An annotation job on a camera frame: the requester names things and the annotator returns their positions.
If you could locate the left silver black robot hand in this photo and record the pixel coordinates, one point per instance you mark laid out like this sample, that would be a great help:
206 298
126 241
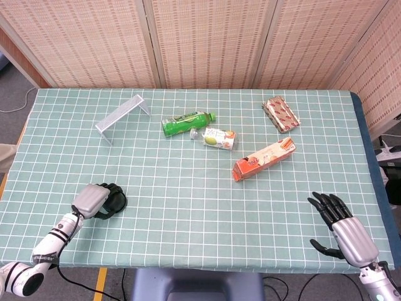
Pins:
91 199

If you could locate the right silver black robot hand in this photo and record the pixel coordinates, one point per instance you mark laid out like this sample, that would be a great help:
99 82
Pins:
355 241

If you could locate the black rubber object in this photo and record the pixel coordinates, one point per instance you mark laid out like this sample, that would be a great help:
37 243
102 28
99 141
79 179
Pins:
118 203

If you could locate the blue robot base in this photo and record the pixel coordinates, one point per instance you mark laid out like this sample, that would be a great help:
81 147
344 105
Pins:
200 282

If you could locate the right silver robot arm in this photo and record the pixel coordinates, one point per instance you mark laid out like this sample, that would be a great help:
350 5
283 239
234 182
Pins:
377 288

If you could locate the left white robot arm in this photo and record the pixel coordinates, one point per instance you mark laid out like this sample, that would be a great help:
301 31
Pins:
50 241

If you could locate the black round object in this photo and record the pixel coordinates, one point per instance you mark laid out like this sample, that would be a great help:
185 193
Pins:
395 192

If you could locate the silver metal mesh shelf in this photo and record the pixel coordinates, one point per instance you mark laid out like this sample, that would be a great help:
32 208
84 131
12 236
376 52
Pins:
120 114

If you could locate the white power strip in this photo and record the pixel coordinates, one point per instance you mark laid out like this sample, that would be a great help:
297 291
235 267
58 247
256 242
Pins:
388 153

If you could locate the blue table pad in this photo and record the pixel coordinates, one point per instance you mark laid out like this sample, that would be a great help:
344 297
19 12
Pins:
368 147

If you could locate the green grid tablecloth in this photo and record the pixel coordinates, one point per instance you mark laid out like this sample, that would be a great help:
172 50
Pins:
188 203

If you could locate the green plastic drink bottle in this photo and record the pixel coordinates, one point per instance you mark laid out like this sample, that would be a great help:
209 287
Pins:
185 123

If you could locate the orange long snack carton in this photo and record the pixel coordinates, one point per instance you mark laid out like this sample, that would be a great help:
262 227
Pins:
260 161

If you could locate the clear bottle with fruit label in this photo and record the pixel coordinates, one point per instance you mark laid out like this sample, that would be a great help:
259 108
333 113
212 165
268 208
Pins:
219 139

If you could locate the red patterned snack packet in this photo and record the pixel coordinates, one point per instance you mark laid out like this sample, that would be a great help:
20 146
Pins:
282 114

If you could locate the bamboo folding screen panel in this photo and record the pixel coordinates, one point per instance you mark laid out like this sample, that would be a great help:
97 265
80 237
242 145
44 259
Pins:
313 40
210 40
379 78
78 40

